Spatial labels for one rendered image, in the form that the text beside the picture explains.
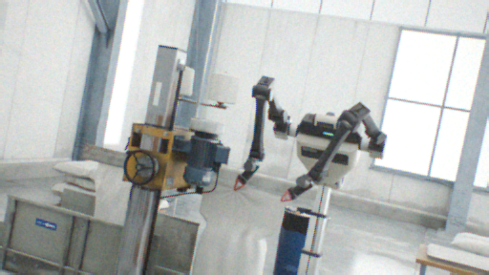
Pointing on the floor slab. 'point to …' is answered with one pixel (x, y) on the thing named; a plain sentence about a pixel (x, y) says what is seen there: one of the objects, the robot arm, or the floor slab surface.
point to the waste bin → (291, 241)
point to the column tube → (135, 239)
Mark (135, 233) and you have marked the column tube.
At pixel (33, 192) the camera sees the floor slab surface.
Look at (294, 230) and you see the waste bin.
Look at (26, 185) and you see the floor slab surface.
